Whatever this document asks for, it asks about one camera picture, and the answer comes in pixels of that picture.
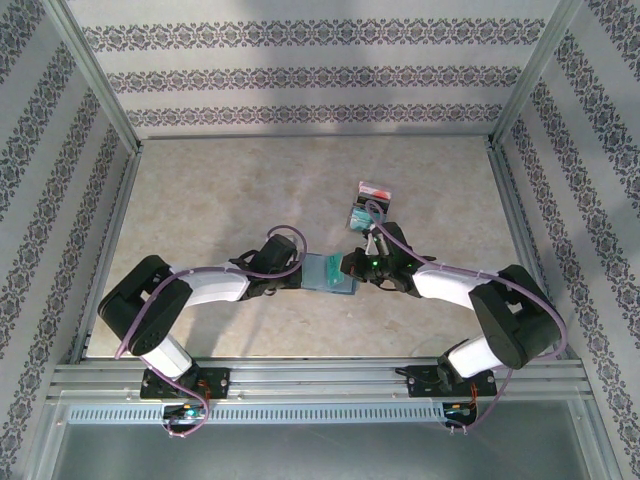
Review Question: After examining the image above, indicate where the teal leather card holder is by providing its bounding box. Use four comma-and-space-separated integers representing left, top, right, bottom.
299, 251, 357, 296

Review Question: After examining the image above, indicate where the teal card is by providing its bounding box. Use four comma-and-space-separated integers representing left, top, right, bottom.
347, 205, 381, 234
323, 253, 347, 290

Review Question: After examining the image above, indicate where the black card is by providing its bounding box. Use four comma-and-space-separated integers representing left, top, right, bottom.
355, 194, 392, 212

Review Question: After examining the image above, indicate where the grey sheet metal tray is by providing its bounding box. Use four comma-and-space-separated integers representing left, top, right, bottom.
29, 399, 609, 480

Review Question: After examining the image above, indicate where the long aluminium base rail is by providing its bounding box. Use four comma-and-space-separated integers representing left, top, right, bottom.
47, 362, 587, 401

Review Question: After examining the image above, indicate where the thin aluminium wall rail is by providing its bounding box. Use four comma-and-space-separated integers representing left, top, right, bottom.
139, 132, 494, 142

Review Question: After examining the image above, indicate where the aluminium side rail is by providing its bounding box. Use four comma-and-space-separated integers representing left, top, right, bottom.
487, 143, 570, 360
68, 149, 144, 365

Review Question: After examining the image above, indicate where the slotted metal cable duct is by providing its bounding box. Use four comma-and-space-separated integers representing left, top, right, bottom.
64, 403, 481, 425

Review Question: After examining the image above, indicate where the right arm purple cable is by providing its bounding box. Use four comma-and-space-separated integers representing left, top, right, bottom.
365, 199, 567, 435

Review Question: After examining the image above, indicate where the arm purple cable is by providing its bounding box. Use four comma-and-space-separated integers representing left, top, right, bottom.
365, 199, 567, 435
113, 224, 309, 440

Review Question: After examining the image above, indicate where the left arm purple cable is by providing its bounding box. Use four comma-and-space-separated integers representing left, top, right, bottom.
113, 224, 309, 440

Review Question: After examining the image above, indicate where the aluminium corner post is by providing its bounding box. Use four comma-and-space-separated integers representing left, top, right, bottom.
42, 0, 142, 157
492, 0, 585, 147

